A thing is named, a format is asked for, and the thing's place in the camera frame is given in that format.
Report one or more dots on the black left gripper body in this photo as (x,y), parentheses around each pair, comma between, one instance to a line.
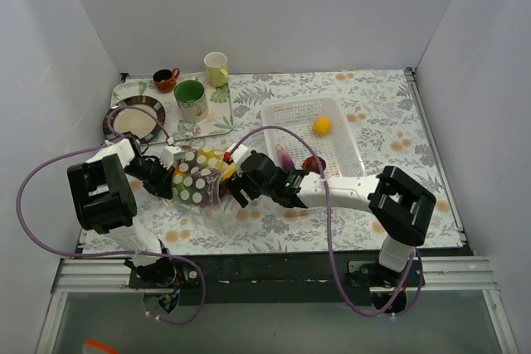
(162,181)

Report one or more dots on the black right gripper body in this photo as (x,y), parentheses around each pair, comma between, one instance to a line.
(239,187)

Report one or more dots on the purple fake eggplant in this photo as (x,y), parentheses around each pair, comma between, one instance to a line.
(285,161)

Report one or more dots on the polka dot zip top bag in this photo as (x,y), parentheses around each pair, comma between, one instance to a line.
(209,198)

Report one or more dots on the dark red fake apple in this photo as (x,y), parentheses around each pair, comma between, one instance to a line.
(314,164)

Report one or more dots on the yellow fake lemon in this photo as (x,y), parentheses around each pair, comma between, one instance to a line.
(322,126)

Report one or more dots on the orange fake fruit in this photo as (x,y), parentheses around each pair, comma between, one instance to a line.
(228,172)

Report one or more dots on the orange green fake mango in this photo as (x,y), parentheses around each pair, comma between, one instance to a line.
(180,192)

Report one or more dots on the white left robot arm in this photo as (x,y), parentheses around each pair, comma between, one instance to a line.
(105,203)

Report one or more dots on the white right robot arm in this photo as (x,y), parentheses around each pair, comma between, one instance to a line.
(402,205)

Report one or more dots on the black rimmed ceramic plate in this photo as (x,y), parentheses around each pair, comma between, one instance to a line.
(134,121)

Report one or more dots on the white perforated plastic basket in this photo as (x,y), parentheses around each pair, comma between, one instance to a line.
(291,122)

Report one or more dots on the green inside floral mug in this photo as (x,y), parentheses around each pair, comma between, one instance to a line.
(191,99)

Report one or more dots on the brown small teacup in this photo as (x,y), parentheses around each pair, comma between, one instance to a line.
(165,80)

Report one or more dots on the pale yellow mug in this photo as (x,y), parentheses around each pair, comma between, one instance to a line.
(216,69)

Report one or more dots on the floral tablecloth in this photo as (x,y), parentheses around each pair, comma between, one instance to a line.
(381,113)

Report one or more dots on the orange tipped object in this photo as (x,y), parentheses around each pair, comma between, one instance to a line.
(93,347)

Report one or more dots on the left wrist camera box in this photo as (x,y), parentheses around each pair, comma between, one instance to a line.
(170,154)

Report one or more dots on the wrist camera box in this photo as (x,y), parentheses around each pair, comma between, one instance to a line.
(170,154)
(236,155)

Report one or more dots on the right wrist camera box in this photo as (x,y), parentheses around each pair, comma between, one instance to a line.
(236,155)

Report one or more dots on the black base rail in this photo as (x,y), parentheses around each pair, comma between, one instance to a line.
(290,277)

